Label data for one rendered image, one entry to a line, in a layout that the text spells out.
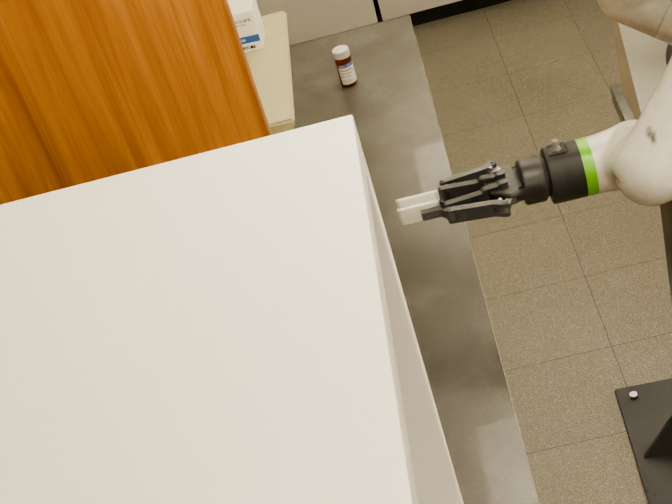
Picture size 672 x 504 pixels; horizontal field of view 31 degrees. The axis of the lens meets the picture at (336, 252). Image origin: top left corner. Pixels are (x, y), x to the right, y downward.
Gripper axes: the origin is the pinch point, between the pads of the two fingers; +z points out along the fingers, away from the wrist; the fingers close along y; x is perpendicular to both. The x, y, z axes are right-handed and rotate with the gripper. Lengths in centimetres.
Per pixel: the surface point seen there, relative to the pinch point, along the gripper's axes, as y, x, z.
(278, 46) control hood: 6.6, -36.4, 13.0
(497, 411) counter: 27.3, 20.9, -4.4
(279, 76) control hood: 15.4, -36.3, 13.1
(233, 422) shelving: 131, -82, 4
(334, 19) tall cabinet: -285, 97, 22
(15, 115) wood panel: 36, -50, 41
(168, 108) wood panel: 36, -46, 24
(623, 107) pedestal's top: -46, 20, -42
